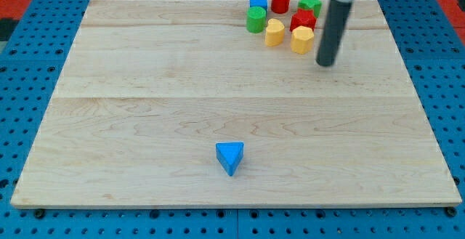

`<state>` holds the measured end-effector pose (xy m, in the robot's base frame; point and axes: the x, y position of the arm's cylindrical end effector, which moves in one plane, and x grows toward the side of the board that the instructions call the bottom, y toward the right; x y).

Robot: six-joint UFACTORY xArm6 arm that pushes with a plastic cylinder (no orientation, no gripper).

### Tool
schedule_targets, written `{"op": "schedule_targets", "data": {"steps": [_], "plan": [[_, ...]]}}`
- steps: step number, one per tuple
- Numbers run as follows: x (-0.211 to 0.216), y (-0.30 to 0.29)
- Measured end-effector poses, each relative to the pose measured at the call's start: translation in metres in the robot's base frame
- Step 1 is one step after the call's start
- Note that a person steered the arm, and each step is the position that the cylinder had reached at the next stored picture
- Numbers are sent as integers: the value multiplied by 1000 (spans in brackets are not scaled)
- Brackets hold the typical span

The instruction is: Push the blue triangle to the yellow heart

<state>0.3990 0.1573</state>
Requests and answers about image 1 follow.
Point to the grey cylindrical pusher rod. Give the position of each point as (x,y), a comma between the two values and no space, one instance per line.
(334,27)

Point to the yellow heart block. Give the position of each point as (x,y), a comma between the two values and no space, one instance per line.
(274,34)

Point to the blue triangle block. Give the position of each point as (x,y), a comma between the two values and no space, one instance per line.
(229,155)

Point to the green star block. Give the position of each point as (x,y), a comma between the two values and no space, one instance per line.
(314,5)

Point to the red star block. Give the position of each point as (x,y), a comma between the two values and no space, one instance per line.
(304,18)

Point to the yellow hexagon block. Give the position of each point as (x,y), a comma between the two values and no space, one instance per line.
(302,39)

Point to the red cylinder block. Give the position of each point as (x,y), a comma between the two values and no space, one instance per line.
(280,6)

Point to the blue cube block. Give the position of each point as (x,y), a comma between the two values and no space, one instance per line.
(259,3)

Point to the green cylinder block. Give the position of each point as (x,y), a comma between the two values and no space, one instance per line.
(255,19)

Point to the wooden board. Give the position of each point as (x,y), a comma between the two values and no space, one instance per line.
(150,86)

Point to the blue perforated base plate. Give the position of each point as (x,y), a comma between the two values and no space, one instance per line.
(31,60)

